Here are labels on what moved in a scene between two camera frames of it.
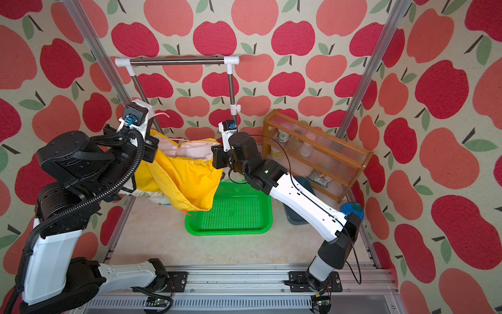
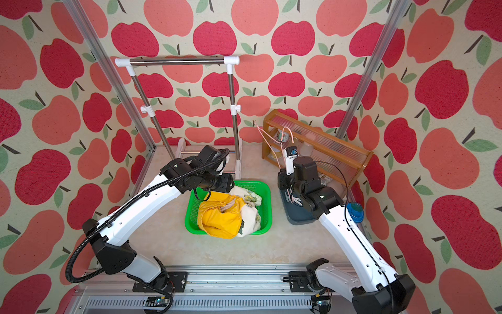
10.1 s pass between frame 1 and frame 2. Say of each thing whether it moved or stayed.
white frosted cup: stayed
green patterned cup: stayed
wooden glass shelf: stayed
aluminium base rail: stayed
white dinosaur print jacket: moved
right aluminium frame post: stayed
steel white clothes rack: stayed
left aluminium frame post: stayed
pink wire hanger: moved
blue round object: stayed
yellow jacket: moved
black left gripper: moved
